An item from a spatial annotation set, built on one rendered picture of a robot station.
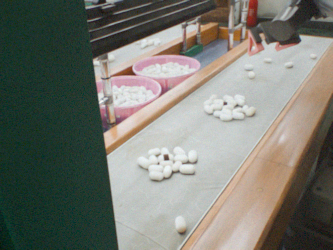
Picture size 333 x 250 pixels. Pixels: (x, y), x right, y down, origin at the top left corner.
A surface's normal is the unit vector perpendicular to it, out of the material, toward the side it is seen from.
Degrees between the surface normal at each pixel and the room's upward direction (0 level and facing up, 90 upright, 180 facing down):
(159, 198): 0
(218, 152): 0
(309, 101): 0
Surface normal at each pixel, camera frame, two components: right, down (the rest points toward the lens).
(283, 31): -0.58, 0.68
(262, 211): -0.04, -0.88
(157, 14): 0.70, -0.27
